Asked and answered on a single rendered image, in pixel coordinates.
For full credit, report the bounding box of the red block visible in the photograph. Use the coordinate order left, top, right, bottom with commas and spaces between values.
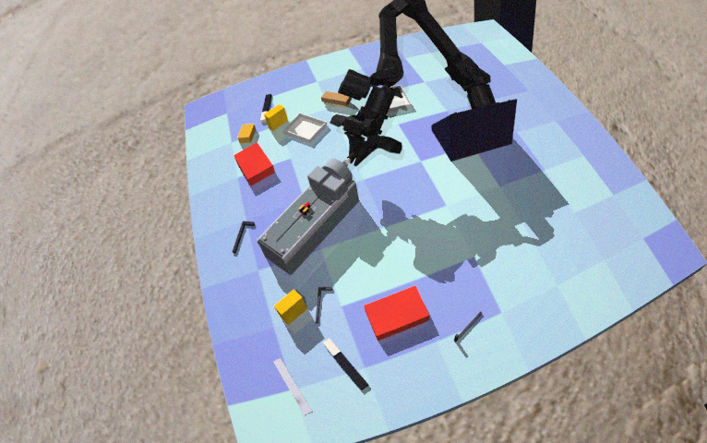
234, 143, 276, 186
364, 286, 430, 341

